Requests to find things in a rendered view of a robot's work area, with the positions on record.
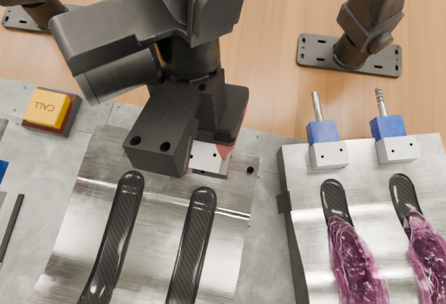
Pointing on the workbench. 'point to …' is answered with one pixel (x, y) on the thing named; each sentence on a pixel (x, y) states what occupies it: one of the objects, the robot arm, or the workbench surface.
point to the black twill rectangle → (284, 202)
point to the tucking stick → (10, 226)
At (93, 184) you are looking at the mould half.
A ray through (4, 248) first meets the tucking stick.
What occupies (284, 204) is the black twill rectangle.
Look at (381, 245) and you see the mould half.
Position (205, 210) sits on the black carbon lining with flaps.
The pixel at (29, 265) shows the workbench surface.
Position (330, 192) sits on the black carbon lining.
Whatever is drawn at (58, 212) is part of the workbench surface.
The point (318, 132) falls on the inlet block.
